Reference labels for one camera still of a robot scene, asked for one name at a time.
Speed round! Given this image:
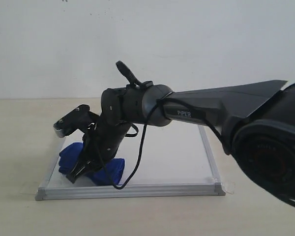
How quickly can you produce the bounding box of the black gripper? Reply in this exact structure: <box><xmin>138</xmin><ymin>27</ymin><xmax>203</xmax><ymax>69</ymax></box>
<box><xmin>65</xmin><ymin>112</ymin><xmax>130</xmax><ymax>183</ymax></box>

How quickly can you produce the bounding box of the black cable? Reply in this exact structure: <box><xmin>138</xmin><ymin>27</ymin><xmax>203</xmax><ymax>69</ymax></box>
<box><xmin>87</xmin><ymin>60</ymin><xmax>295</xmax><ymax>211</ymax></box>

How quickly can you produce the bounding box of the clear tape front right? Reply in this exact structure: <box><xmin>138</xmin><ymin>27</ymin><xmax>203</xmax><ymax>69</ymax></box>
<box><xmin>214</xmin><ymin>181</ymin><xmax>236</xmax><ymax>196</ymax></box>

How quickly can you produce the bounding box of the white board with aluminium frame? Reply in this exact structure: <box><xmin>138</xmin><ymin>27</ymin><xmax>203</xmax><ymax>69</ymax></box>
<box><xmin>35</xmin><ymin>121</ymin><xmax>221</xmax><ymax>201</ymax></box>

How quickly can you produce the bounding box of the blue microfiber cloth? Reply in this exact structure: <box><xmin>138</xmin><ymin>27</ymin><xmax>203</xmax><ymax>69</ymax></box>
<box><xmin>58</xmin><ymin>141</ymin><xmax>126</xmax><ymax>185</ymax></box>

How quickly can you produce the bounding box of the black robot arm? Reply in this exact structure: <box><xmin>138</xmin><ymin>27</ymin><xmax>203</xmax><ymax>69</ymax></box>
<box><xmin>66</xmin><ymin>80</ymin><xmax>295</xmax><ymax>207</ymax></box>

